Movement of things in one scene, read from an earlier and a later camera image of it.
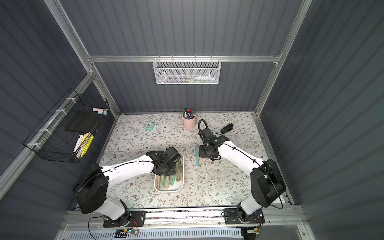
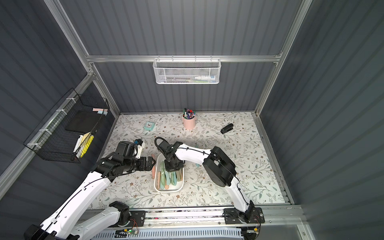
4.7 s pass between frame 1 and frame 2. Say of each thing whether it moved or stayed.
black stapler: stayed
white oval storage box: stayed
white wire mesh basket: stayed
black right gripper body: moved
